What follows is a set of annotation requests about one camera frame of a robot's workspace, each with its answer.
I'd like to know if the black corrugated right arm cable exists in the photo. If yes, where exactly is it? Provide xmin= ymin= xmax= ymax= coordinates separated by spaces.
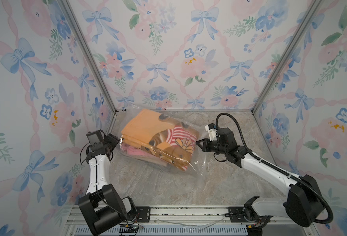
xmin=215 ymin=112 xmax=334 ymax=224

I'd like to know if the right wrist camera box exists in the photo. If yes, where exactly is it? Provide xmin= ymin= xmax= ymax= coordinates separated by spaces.
xmin=205 ymin=123 xmax=217 ymax=141

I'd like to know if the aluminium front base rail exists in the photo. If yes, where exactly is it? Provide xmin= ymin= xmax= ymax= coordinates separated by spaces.
xmin=60 ymin=205 xmax=320 ymax=236

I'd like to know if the pink fleece blanket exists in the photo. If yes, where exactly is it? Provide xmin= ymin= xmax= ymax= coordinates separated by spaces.
xmin=121 ymin=144 xmax=151 ymax=158

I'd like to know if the left rear aluminium corner post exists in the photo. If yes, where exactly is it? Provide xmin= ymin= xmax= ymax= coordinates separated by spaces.
xmin=58 ymin=0 xmax=116 ymax=116

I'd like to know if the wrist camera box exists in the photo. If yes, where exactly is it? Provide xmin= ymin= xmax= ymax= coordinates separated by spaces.
xmin=86 ymin=130 xmax=104 ymax=145
xmin=205 ymin=123 xmax=217 ymax=141

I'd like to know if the aluminium corner post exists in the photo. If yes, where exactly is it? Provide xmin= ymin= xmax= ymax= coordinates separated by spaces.
xmin=251 ymin=0 xmax=323 ymax=115
xmin=58 ymin=0 xmax=116 ymax=116

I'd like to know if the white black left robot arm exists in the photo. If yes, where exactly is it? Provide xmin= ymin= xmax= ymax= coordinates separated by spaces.
xmin=78 ymin=130 xmax=139 ymax=236

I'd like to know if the orange cartoon print blanket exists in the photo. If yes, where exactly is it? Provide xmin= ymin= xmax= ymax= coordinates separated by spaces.
xmin=119 ymin=109 xmax=200 ymax=171

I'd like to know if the clear plastic vacuum bag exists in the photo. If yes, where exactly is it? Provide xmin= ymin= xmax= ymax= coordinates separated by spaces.
xmin=118 ymin=106 xmax=206 ymax=177

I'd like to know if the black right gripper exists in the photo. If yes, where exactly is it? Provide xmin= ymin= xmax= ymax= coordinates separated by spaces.
xmin=195 ymin=138 xmax=228 ymax=156

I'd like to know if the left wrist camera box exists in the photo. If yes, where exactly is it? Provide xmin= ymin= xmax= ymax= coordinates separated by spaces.
xmin=86 ymin=130 xmax=104 ymax=145

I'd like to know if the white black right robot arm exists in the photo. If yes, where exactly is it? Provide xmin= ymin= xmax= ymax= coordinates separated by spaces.
xmin=196 ymin=128 xmax=333 ymax=227

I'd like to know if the right rear aluminium corner post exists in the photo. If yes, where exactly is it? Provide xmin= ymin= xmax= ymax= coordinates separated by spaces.
xmin=251 ymin=0 xmax=323 ymax=115

